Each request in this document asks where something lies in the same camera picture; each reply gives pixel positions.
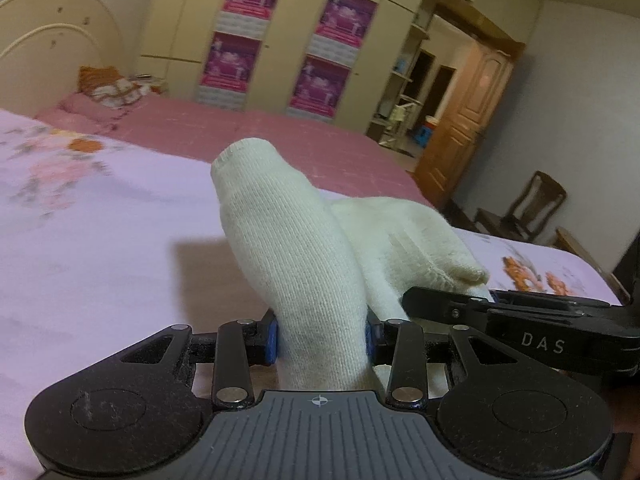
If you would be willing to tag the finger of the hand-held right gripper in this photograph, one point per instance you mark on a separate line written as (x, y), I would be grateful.
(440, 302)

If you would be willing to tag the cream wardrobe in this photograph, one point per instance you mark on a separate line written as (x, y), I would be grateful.
(170, 10)

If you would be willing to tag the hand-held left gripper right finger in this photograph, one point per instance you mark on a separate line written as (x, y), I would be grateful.
(368, 342)

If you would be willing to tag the wooden door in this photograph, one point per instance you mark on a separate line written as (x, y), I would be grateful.
(465, 120)

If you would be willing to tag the white knit sock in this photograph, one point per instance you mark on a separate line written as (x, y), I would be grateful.
(405, 240)
(300, 270)

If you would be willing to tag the blue plastic stool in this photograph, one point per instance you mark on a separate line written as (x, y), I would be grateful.
(422, 136)

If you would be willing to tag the orange brown cloth pile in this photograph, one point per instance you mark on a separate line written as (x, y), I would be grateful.
(112, 87)

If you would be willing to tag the pink bed cover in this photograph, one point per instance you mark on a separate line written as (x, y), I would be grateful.
(260, 135)

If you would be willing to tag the pink pillow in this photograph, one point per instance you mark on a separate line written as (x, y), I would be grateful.
(85, 105)

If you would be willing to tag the cream arched headboard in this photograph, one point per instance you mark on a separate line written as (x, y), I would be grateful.
(55, 30)

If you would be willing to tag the dark wooden chair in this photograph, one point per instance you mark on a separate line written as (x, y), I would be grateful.
(530, 210)

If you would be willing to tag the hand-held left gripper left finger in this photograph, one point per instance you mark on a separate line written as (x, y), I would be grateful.
(271, 337)

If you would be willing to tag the lilac floral bed sheet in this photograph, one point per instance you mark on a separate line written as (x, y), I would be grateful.
(100, 240)

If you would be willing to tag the open shelf unit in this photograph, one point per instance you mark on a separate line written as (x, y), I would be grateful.
(400, 85)

